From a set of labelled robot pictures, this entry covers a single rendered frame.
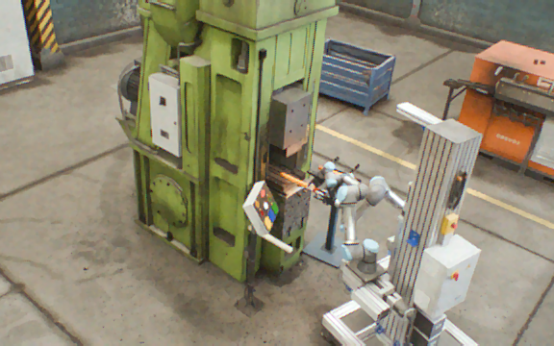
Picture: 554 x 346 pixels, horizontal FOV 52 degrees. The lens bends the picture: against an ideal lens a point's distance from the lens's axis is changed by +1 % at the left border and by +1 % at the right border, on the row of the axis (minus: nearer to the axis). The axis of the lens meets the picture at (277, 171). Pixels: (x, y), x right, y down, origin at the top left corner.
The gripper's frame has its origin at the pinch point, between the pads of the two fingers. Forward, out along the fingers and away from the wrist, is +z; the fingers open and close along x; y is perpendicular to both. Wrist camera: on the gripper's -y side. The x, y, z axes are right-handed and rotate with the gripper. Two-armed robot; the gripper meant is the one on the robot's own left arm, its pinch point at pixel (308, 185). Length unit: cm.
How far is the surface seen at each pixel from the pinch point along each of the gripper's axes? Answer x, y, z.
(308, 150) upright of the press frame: 41, -30, 11
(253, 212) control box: -72, -4, -11
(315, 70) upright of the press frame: 38, -67, -58
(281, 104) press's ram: -17, -55, -53
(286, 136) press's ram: -15, -37, -33
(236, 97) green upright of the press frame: -37, -82, -41
